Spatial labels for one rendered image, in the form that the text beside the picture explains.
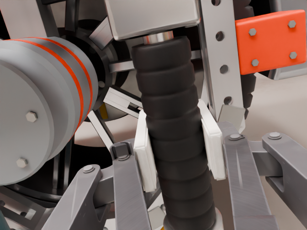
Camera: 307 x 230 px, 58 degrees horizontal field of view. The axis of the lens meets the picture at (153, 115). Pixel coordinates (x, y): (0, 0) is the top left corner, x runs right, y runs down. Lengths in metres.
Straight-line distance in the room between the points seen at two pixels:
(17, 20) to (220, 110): 0.30
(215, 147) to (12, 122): 0.19
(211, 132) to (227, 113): 0.25
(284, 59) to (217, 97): 0.10
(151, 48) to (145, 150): 0.06
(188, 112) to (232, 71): 0.23
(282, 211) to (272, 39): 1.12
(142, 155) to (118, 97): 0.35
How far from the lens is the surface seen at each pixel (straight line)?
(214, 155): 0.16
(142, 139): 0.16
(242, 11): 0.48
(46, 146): 0.27
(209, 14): 0.38
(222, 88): 0.40
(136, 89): 0.69
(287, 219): 1.40
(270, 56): 0.41
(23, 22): 0.42
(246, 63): 0.40
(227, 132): 0.17
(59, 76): 0.30
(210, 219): 0.21
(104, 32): 0.49
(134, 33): 0.16
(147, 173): 0.16
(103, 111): 0.72
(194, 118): 0.17
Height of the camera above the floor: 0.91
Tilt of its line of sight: 18 degrees down
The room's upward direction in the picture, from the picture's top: 12 degrees counter-clockwise
